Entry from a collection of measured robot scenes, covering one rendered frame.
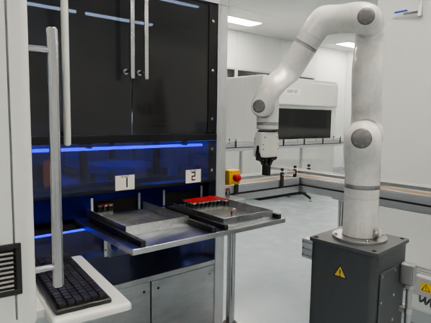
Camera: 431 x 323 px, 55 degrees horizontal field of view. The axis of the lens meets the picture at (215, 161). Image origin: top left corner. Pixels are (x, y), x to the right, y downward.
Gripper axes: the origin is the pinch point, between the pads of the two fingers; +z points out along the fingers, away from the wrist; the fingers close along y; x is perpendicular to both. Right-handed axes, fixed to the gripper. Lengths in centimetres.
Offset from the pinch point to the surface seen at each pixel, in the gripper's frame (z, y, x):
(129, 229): 18, 52, -13
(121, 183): 7, 42, -39
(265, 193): 22, -52, -50
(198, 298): 65, 3, -39
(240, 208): 19.8, -5.8, -20.8
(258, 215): 18.1, 2.2, -1.6
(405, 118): -22, -144, -17
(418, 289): 60, -80, 26
